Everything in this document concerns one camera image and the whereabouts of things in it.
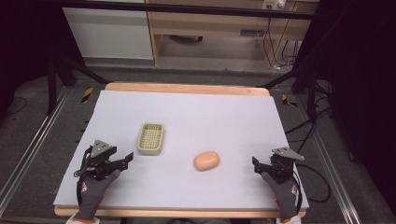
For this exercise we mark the person's left hand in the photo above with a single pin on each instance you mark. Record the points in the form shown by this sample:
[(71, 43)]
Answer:
[(93, 194)]

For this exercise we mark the black metal stand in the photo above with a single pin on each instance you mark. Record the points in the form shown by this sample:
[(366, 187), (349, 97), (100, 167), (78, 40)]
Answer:
[(53, 84), (308, 84)]

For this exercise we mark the light wooden desk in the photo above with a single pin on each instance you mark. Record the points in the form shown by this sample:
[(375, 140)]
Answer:
[(211, 23)]

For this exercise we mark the wooden table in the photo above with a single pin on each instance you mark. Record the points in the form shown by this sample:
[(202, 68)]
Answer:
[(186, 88)]

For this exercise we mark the person's right hand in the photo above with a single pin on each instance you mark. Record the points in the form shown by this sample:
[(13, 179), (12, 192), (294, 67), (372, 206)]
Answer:
[(285, 196)]

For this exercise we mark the yellow black striped tape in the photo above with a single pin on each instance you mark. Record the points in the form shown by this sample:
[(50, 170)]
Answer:
[(87, 95), (288, 101)]

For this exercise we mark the beige slotted soap dish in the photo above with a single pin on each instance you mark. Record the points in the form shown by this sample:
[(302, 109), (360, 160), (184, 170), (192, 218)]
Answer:
[(151, 139)]

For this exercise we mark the white table mat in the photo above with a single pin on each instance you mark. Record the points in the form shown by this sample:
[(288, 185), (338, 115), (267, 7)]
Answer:
[(193, 124)]

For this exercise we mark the black horizontal frame bar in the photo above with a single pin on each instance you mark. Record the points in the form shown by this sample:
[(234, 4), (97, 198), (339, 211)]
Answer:
[(186, 8)]

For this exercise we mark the white cabinet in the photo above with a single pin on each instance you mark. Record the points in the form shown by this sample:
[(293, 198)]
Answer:
[(109, 34)]

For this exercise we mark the white power strip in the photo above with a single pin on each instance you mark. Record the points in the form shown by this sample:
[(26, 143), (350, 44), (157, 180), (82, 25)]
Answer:
[(274, 3)]

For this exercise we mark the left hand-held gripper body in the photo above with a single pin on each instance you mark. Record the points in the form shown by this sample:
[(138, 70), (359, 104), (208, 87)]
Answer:
[(101, 157)]

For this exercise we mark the orange oval soap bar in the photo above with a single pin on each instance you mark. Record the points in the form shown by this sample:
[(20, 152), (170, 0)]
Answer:
[(206, 160)]

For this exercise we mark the aluminium floor rail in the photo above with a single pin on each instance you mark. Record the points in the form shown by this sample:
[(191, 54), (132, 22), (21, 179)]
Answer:
[(34, 143), (333, 174)]

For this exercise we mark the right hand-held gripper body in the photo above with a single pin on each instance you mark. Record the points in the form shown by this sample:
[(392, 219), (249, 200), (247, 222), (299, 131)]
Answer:
[(282, 165)]

